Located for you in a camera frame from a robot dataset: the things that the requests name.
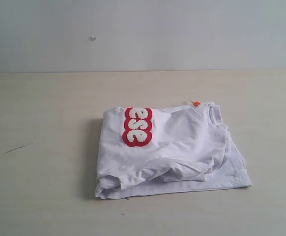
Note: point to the white t-shirt red lettering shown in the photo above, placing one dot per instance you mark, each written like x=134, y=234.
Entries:
x=145, y=151

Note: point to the orange neck label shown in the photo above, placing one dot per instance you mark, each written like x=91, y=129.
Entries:
x=196, y=103

